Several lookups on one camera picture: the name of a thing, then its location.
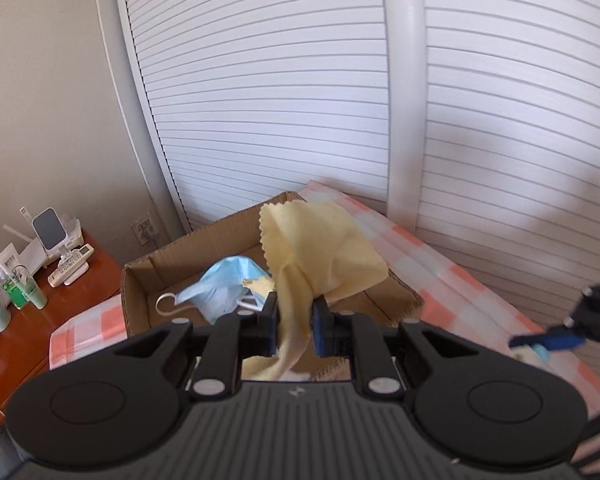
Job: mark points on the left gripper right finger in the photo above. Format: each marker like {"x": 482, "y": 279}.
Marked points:
{"x": 358, "y": 338}

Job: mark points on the blue surgical mask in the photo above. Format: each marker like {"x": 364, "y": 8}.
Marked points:
{"x": 235, "y": 282}

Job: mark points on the green tissue pack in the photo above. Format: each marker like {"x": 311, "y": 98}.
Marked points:
{"x": 15, "y": 294}

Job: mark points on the yellow cloth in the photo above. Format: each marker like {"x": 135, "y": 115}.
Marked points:
{"x": 312, "y": 250}

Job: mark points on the blue round plush toy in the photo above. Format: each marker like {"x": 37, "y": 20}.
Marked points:
{"x": 535, "y": 355}

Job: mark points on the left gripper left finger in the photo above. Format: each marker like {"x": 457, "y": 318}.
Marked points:
{"x": 217, "y": 352}

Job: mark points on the white remote control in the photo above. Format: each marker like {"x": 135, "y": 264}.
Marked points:
{"x": 71, "y": 266}

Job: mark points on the white box with label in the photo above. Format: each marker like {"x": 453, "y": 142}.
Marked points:
{"x": 10, "y": 262}

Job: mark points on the white wall socket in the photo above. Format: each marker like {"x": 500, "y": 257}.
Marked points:
{"x": 145, "y": 230}

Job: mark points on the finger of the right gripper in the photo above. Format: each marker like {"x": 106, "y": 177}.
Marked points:
{"x": 555, "y": 338}

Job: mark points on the cardboard box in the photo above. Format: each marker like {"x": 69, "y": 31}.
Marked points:
{"x": 300, "y": 249}

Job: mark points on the pink checkered tablecloth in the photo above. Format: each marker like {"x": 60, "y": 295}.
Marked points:
{"x": 422, "y": 283}

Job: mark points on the green bottle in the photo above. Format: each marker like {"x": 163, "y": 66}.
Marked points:
{"x": 28, "y": 286}

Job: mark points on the phone on white stand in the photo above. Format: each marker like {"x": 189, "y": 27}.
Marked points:
{"x": 57, "y": 234}

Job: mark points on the white louvered door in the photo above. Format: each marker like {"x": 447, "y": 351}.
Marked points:
{"x": 473, "y": 123}

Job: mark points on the wooden nightstand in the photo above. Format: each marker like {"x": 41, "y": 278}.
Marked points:
{"x": 24, "y": 345}

